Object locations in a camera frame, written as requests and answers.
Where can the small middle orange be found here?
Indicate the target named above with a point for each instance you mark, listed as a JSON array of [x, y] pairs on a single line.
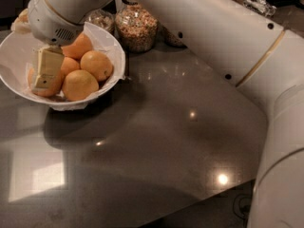
[[69, 65]]

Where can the white bowl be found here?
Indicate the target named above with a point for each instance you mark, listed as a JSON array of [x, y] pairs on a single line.
[[15, 61]]

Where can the leftmost glass cereal jar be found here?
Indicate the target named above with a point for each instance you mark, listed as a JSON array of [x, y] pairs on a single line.
[[102, 19]]

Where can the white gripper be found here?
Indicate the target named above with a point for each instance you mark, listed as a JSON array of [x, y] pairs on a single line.
[[47, 25]]

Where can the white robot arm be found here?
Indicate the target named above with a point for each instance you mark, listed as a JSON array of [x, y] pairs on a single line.
[[264, 60]]

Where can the white paper bowl liner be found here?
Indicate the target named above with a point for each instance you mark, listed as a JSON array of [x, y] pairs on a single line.
[[104, 42]]

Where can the clear plastic bag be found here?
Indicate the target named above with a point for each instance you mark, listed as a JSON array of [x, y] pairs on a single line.
[[259, 6]]

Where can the glass cereal jar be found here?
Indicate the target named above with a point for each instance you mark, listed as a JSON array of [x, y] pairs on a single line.
[[102, 19], [136, 27]]

